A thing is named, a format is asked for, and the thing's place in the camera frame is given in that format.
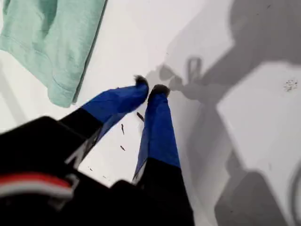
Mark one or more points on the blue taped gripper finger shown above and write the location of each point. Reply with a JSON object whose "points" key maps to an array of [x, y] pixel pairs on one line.
{"points": [[110, 103], [158, 131]]}

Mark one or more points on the pale green T-shirt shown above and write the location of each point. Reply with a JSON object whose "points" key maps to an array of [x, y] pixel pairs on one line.
{"points": [[54, 47]]}

